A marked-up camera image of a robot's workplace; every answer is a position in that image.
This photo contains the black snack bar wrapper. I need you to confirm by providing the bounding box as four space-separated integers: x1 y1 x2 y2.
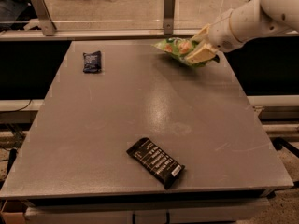
127 137 185 189

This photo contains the black cable at left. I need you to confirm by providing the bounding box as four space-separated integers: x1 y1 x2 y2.
0 99 33 115

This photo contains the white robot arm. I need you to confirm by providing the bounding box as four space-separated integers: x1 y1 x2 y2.
185 0 299 64

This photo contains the left metal glass bracket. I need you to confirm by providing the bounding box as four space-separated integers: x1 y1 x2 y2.
31 0 56 36

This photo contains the dark blue rxbar wrapper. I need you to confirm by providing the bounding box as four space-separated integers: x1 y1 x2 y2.
83 51 102 73

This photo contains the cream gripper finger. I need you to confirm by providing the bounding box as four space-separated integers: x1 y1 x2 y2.
185 41 218 64
191 24 210 43

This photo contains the cardboard box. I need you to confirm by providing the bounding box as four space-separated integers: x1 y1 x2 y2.
1 201 27 224

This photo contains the seated person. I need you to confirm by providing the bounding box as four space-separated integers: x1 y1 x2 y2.
0 0 37 31

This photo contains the green rice chip bag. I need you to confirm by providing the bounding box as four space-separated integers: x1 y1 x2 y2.
153 37 220 67

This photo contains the middle metal glass bracket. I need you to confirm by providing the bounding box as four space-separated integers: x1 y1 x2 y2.
163 0 176 35

